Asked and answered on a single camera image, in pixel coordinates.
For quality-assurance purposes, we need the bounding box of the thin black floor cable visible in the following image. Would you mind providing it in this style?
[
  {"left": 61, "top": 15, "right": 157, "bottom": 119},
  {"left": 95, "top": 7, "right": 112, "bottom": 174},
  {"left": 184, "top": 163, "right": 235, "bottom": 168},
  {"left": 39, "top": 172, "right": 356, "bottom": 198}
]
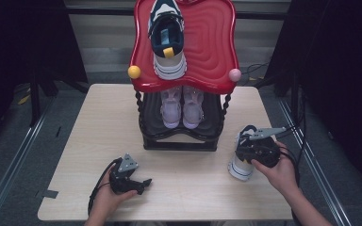
[{"left": 240, "top": 61, "right": 272, "bottom": 77}]

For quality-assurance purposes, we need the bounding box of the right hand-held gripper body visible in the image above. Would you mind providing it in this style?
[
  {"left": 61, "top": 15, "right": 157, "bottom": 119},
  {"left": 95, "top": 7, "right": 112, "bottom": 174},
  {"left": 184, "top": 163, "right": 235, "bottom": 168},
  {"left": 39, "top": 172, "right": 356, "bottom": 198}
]
[{"left": 241, "top": 126, "right": 288, "bottom": 169}]

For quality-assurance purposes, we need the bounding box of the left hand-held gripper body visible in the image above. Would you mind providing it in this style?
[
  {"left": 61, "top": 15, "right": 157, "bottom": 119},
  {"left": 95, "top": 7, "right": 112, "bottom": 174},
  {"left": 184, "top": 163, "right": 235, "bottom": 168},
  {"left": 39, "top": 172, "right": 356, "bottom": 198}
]
[{"left": 108, "top": 153, "right": 140, "bottom": 195}]

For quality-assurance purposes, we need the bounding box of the dark curtain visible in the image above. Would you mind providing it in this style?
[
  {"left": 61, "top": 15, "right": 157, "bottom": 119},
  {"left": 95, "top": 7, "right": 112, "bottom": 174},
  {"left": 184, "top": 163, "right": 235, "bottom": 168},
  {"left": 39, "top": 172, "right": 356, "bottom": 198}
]
[
  {"left": 264, "top": 0, "right": 362, "bottom": 192},
  {"left": 0, "top": 0, "right": 90, "bottom": 152}
]

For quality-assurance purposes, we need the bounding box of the hand-held gripper cable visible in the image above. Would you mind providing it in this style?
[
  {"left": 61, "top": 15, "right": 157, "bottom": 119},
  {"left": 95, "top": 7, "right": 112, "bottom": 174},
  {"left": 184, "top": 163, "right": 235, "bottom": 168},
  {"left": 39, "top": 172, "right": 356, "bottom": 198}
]
[
  {"left": 87, "top": 156, "right": 123, "bottom": 217},
  {"left": 275, "top": 124, "right": 300, "bottom": 186}
]

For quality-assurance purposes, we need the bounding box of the red and black shoe rack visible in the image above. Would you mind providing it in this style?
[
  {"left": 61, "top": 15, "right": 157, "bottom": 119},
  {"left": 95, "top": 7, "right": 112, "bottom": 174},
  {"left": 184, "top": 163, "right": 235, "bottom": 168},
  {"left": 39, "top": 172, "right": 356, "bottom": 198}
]
[{"left": 127, "top": 0, "right": 243, "bottom": 153}]

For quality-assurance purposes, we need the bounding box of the right hand-held gripper cable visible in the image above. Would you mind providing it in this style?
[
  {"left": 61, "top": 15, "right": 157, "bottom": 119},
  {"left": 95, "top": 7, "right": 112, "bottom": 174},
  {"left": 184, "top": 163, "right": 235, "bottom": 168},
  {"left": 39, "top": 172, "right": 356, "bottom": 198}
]
[{"left": 275, "top": 124, "right": 300, "bottom": 186}]

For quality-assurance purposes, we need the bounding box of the navy and white sneaker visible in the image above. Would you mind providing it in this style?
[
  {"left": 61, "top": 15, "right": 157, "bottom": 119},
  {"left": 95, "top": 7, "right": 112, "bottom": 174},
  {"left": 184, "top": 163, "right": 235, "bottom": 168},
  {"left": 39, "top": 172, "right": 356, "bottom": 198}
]
[
  {"left": 147, "top": 0, "right": 189, "bottom": 81},
  {"left": 227, "top": 124, "right": 266, "bottom": 183}
]

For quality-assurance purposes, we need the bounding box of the left hand-held gripper cable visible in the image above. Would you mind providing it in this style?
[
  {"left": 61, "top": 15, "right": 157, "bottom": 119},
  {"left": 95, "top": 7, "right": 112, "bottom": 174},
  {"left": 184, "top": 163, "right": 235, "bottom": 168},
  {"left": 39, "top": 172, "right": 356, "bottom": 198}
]
[{"left": 87, "top": 156, "right": 123, "bottom": 217}]

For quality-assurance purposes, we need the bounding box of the person's right hand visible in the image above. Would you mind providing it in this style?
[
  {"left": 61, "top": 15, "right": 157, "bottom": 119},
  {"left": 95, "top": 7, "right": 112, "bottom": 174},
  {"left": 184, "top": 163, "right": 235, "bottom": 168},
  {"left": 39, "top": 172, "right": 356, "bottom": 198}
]
[{"left": 251, "top": 140, "right": 300, "bottom": 196}]

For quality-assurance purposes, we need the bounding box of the black stand leg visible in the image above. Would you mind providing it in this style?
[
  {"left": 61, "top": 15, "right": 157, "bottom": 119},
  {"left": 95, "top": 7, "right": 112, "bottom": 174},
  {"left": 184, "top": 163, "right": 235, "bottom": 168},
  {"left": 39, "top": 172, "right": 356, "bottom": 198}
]
[{"left": 254, "top": 73, "right": 294, "bottom": 91}]

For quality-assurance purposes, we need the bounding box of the person's left hand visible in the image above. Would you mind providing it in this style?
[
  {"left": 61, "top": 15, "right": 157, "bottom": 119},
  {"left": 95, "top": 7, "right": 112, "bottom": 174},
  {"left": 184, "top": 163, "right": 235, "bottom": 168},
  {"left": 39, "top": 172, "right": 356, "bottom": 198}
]
[{"left": 90, "top": 172, "right": 139, "bottom": 219}]

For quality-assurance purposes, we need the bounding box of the black metal stand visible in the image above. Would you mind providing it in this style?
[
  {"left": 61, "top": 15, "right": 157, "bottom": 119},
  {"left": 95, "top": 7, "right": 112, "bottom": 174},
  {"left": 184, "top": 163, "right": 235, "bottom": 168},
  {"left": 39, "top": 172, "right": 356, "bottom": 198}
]
[{"left": 27, "top": 71, "right": 91, "bottom": 127}]

